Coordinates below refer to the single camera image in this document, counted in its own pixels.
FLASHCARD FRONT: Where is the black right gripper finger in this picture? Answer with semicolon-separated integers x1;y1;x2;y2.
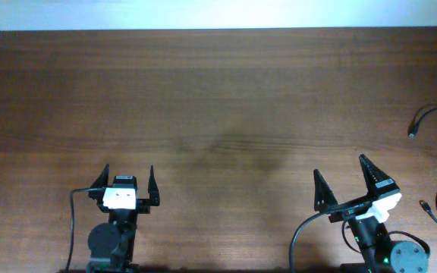
313;169;338;212
359;154;395;193

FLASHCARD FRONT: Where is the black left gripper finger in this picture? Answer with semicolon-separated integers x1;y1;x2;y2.
148;165;161;206
90;164;109;189

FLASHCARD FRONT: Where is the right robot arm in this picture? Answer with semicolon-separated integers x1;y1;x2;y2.
313;154;430;273

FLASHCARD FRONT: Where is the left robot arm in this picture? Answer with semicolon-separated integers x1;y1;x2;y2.
86;165;160;272

